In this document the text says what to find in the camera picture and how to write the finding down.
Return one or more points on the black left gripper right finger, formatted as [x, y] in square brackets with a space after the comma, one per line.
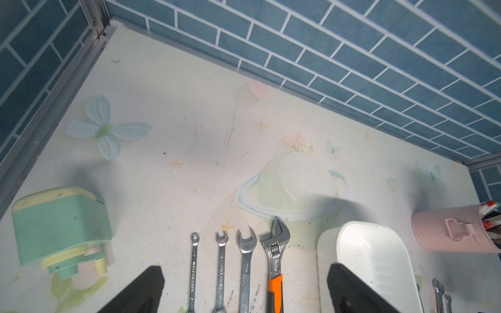
[350, 294]

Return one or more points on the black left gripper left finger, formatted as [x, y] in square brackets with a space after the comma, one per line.
[143, 294]

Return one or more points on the silver combination wrench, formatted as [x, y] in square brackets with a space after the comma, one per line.
[193, 266]

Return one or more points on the orange handled adjustable wrench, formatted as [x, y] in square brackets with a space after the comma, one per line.
[274, 247]

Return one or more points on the small silver wrench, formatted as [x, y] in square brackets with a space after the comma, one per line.
[221, 241]

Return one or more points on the silver open-end wrench box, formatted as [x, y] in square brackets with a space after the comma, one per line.
[448, 303]

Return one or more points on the large silver open-end wrench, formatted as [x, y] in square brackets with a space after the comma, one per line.
[246, 247]

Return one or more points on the white plastic storage box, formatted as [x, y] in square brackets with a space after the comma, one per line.
[376, 255]

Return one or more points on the green sponge block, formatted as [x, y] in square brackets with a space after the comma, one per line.
[58, 228]

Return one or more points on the pink cup with items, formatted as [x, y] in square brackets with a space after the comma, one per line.
[455, 229]

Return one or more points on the aluminium corner post right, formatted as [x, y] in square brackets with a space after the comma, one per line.
[483, 162]

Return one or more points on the aluminium corner post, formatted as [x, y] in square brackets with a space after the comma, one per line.
[97, 15]
[483, 162]

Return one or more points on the aluminium corner post left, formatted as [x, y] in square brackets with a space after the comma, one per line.
[97, 15]

